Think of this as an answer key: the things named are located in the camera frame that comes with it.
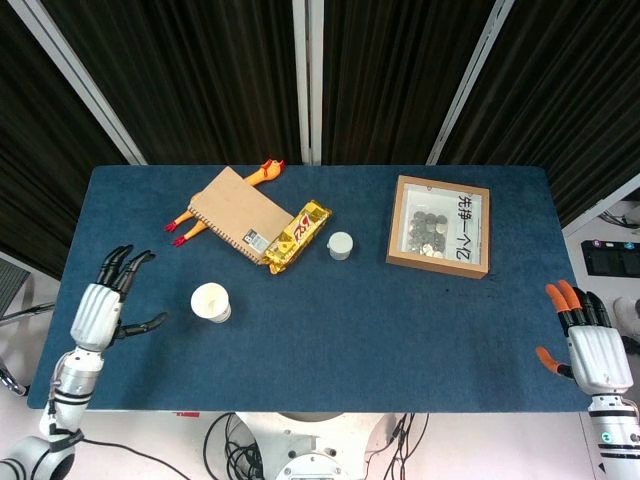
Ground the kraft spiral notebook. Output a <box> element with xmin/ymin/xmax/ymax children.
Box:
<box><xmin>187</xmin><ymin>166</ymin><xmax>295</xmax><ymax>266</ymax></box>

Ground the small grey lidded container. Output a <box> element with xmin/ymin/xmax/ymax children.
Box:
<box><xmin>327</xmin><ymin>231</ymin><xmax>355</xmax><ymax>261</ymax></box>

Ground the white shoe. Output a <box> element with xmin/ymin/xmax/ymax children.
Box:
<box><xmin>613</xmin><ymin>297</ymin><xmax>640</xmax><ymax>327</ymax></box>

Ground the left black-fingered robot hand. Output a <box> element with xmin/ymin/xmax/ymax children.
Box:
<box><xmin>69</xmin><ymin>244</ymin><xmax>169</xmax><ymax>351</ymax></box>

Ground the yellow snack package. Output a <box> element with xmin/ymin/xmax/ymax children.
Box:
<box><xmin>262</xmin><ymin>199</ymin><xmax>333</xmax><ymax>275</ymax></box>

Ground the wooden shadow box with coins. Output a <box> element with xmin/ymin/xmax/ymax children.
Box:
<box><xmin>385</xmin><ymin>174</ymin><xmax>492</xmax><ymax>280</ymax></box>

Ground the white partition post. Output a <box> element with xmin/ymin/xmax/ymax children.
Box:
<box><xmin>292</xmin><ymin>0</ymin><xmax>325</xmax><ymax>166</ymax></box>
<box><xmin>7</xmin><ymin>0</ymin><xmax>149</xmax><ymax>166</ymax></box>
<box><xmin>562</xmin><ymin>172</ymin><xmax>640</xmax><ymax>236</ymax></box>
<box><xmin>425</xmin><ymin>0</ymin><xmax>516</xmax><ymax>166</ymax></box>

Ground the right orange-tipped robot hand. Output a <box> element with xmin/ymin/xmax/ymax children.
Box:
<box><xmin>535</xmin><ymin>279</ymin><xmax>634</xmax><ymax>397</ymax></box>

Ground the yellow rubber chicken toy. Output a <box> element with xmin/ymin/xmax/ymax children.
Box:
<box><xmin>163</xmin><ymin>158</ymin><xmax>285</xmax><ymax>248</ymax></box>

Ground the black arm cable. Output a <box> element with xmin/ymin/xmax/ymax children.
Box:
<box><xmin>47</xmin><ymin>384</ymin><xmax>192</xmax><ymax>480</ymax></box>

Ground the black curtain panel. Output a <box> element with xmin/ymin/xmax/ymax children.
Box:
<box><xmin>322</xmin><ymin>0</ymin><xmax>496</xmax><ymax>166</ymax></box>
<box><xmin>0</xmin><ymin>0</ymin><xmax>132</xmax><ymax>281</ymax></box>
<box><xmin>39</xmin><ymin>0</ymin><xmax>306</xmax><ymax>166</ymax></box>
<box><xmin>439</xmin><ymin>0</ymin><xmax>640</xmax><ymax>227</ymax></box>

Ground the black box with buttons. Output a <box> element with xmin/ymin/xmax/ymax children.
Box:
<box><xmin>579</xmin><ymin>239</ymin><xmax>640</xmax><ymax>279</ymax></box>

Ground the black cable bundle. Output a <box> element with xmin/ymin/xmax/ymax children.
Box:
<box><xmin>367</xmin><ymin>412</ymin><xmax>431</xmax><ymax>480</ymax></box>
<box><xmin>202</xmin><ymin>412</ymin><xmax>264</xmax><ymax>480</ymax></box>

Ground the white paper cup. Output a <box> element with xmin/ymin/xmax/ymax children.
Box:
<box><xmin>190</xmin><ymin>282</ymin><xmax>233</xmax><ymax>325</ymax></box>

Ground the grey chair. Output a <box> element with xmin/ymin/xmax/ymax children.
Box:
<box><xmin>0</xmin><ymin>257</ymin><xmax>56</xmax><ymax>329</ymax></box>

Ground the blue felt table mat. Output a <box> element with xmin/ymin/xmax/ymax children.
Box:
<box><xmin>27</xmin><ymin>164</ymin><xmax>595</xmax><ymax>414</ymax></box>

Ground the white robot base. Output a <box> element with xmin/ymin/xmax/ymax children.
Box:
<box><xmin>234</xmin><ymin>412</ymin><xmax>396</xmax><ymax>480</ymax></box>

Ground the black floor cable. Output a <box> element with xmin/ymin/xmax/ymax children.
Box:
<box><xmin>598</xmin><ymin>209</ymin><xmax>640</xmax><ymax>230</ymax></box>

